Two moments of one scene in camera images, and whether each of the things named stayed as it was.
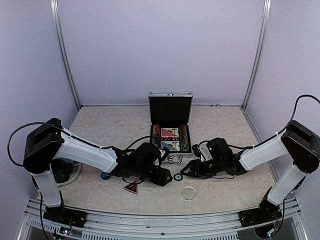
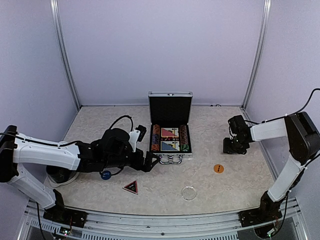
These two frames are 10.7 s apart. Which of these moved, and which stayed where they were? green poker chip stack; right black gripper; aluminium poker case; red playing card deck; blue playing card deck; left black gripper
Moved: left black gripper; right black gripper
Stayed: blue playing card deck; green poker chip stack; aluminium poker case; red playing card deck
